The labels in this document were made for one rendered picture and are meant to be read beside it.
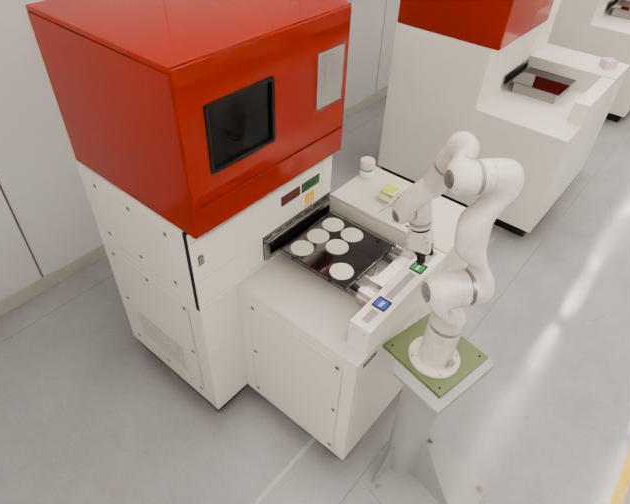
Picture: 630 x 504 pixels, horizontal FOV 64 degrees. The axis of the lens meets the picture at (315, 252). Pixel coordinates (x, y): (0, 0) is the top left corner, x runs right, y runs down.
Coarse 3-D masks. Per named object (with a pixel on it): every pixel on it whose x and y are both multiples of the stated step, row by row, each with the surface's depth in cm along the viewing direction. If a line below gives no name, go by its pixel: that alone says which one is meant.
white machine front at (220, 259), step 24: (312, 168) 216; (288, 192) 210; (240, 216) 192; (264, 216) 204; (288, 216) 218; (312, 216) 239; (192, 240) 177; (216, 240) 187; (240, 240) 199; (192, 264) 183; (216, 264) 194; (240, 264) 207; (264, 264) 221; (192, 288) 193; (216, 288) 201
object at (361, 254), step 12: (336, 216) 235; (312, 228) 228; (360, 228) 229; (360, 240) 223; (372, 240) 224; (288, 252) 216; (312, 252) 216; (324, 252) 217; (348, 252) 217; (360, 252) 217; (372, 252) 218; (312, 264) 211; (324, 264) 211; (348, 264) 212; (360, 264) 212
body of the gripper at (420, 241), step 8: (408, 232) 193; (416, 232) 188; (424, 232) 188; (432, 232) 189; (408, 240) 195; (416, 240) 192; (424, 240) 189; (432, 240) 190; (408, 248) 197; (416, 248) 194; (424, 248) 191
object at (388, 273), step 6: (396, 258) 218; (402, 258) 218; (408, 258) 218; (390, 264) 215; (396, 264) 215; (402, 264) 216; (384, 270) 212; (390, 270) 213; (396, 270) 213; (378, 276) 210; (384, 276) 210; (390, 276) 210; (372, 288) 204; (360, 300) 201; (366, 300) 199
